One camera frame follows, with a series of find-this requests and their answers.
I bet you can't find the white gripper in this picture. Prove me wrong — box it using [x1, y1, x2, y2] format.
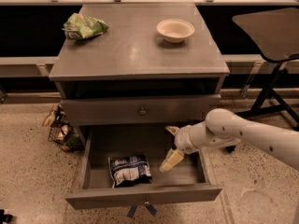
[160, 125, 198, 172]

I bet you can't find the blue chip bag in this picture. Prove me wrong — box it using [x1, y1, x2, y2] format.
[108, 154, 152, 188]

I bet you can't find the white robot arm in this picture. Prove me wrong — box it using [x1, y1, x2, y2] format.
[160, 108, 299, 172]

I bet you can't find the closed grey top drawer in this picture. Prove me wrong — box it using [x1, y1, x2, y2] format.
[61, 94, 221, 126]

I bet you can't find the open grey middle drawer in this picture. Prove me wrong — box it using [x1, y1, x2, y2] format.
[66, 123, 221, 210]

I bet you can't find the round brass top drawer knob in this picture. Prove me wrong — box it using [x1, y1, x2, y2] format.
[138, 107, 147, 116]

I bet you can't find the grey wooden drawer cabinet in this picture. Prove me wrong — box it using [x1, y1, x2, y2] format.
[50, 3, 229, 139]

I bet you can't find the green chip bag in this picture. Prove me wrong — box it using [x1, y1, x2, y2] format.
[62, 13, 109, 40]

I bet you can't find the blue tape cross on floor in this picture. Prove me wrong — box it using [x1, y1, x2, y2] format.
[127, 204, 157, 218]

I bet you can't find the white ceramic bowl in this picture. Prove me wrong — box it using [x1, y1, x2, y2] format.
[156, 19, 195, 44]

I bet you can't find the black stand table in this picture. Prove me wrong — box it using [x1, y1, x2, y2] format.
[232, 7, 299, 123]

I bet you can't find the wire basket with snacks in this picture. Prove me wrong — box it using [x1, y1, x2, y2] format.
[42, 104, 84, 152]

